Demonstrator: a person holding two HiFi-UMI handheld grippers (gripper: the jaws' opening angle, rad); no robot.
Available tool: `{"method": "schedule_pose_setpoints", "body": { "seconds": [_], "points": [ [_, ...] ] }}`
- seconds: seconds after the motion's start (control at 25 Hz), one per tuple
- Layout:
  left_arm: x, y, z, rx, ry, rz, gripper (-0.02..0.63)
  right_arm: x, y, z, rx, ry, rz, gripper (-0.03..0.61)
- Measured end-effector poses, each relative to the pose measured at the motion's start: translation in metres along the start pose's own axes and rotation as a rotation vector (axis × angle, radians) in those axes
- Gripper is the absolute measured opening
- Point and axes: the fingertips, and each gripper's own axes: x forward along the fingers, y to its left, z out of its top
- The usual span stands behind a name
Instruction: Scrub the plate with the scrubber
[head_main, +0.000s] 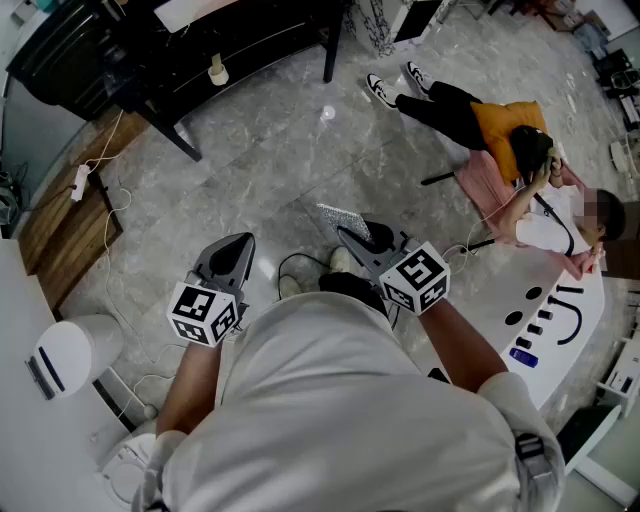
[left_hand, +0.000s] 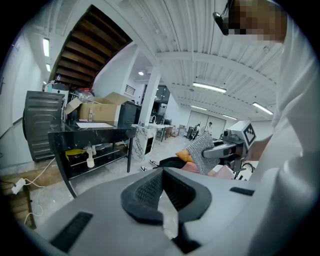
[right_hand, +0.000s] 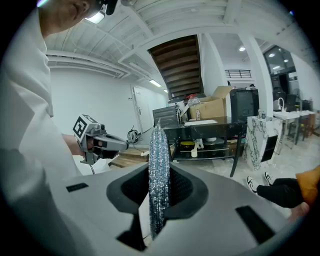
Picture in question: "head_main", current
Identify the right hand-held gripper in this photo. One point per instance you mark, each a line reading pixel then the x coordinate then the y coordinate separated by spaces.
pixel 415 275

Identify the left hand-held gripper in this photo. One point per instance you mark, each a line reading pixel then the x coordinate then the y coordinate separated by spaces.
pixel 200 312

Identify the silver scouring pad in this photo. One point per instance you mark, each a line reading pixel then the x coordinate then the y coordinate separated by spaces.
pixel 345 220

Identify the person's left forearm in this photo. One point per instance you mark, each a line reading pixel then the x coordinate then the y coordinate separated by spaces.
pixel 190 385

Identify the person's right forearm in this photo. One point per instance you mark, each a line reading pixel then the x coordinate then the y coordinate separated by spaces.
pixel 460 350

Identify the person's white shoe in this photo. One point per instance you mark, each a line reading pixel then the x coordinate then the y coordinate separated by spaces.
pixel 290 288
pixel 342 260

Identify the person's black trousers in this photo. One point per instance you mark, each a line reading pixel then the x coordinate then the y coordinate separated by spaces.
pixel 350 287

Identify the pink lounge chair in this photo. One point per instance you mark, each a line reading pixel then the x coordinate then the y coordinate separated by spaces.
pixel 487 185

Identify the wooden pallet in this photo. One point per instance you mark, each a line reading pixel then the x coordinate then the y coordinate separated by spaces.
pixel 75 230

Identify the person's white shirt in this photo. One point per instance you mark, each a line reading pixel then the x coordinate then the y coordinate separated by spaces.
pixel 325 400

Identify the white power strip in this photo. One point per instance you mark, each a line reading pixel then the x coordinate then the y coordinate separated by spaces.
pixel 80 182

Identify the orange cushion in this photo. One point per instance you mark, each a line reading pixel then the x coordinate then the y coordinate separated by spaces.
pixel 505 135

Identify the white round robot vacuum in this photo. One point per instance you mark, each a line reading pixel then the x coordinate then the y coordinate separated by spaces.
pixel 75 355

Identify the black round knob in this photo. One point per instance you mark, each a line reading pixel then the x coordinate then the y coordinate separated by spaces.
pixel 524 343
pixel 545 315
pixel 535 329

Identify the beige tape roll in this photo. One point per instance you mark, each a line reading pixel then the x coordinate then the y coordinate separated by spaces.
pixel 218 74

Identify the white slab with holes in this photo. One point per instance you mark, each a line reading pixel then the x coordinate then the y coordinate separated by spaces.
pixel 560 360

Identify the white round appliance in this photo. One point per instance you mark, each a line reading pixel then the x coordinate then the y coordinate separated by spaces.
pixel 127 465

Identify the black curved faucet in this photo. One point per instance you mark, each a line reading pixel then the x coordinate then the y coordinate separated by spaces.
pixel 580 320

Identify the white veined marble slab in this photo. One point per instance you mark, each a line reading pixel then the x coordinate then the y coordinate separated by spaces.
pixel 375 25

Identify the black marble counter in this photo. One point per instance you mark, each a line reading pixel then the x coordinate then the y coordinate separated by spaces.
pixel 260 45

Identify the white and black headset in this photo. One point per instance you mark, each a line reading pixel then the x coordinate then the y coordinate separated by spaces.
pixel 7 200

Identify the dark brown cabinet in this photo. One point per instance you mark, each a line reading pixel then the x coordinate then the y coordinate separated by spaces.
pixel 625 250

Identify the teal plastic object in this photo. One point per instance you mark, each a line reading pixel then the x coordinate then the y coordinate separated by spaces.
pixel 47 4

